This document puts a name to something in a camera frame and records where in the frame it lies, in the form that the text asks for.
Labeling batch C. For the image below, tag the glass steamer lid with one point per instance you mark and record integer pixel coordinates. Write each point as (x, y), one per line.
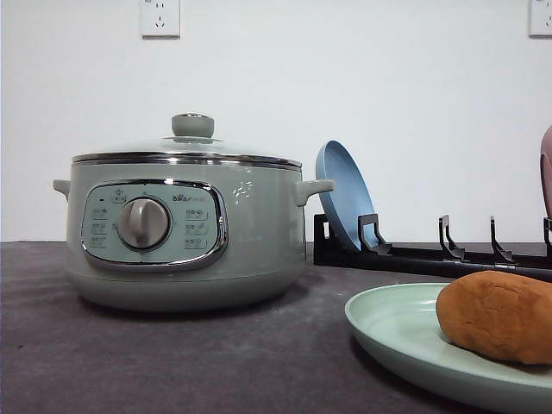
(192, 141)

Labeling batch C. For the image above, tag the green plate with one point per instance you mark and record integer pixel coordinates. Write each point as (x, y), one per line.
(400, 325)

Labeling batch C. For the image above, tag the brown potato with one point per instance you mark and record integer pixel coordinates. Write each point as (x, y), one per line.
(498, 313)

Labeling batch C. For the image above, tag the black plate rack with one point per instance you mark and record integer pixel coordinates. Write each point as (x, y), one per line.
(374, 254)

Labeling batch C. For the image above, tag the blue plate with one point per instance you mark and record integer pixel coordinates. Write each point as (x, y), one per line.
(350, 198)

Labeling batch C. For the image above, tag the green electric steamer pot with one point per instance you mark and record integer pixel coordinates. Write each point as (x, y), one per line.
(186, 231)

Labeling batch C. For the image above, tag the pink plate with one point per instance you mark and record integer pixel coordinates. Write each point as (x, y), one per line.
(545, 158)

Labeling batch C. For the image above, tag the grey table mat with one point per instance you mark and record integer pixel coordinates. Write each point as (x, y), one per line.
(64, 353)

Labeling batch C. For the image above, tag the white wall socket left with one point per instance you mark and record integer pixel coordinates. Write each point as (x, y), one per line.
(160, 20)

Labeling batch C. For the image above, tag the white wall socket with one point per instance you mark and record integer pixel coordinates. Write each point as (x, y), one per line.
(160, 20)
(537, 20)

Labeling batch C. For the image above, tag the white wall socket right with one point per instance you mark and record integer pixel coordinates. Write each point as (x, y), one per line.
(537, 20)

